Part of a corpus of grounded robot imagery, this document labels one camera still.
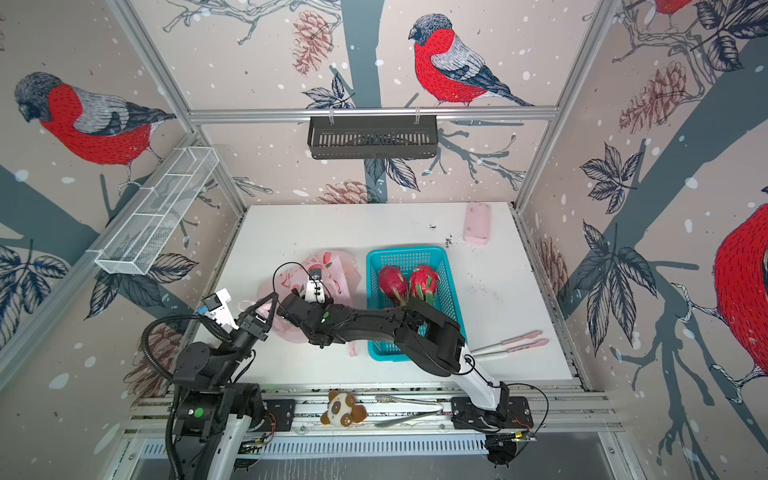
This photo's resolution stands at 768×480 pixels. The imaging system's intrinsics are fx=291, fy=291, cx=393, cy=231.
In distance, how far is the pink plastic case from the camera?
1.12 meters

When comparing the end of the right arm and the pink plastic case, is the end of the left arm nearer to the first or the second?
the end of the right arm

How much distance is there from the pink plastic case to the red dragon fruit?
0.34m

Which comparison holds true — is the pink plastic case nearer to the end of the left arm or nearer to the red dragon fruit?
the red dragon fruit

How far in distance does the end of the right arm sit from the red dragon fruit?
A: 28 centimetres

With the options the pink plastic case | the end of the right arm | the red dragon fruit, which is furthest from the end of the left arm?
the pink plastic case

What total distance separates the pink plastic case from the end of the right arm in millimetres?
656

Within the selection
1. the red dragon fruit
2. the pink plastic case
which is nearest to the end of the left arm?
the red dragon fruit

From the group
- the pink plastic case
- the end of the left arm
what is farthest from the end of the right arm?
the pink plastic case

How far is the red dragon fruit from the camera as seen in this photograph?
912 millimetres

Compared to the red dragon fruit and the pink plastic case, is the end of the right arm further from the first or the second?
the pink plastic case

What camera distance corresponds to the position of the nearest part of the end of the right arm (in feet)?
2.08
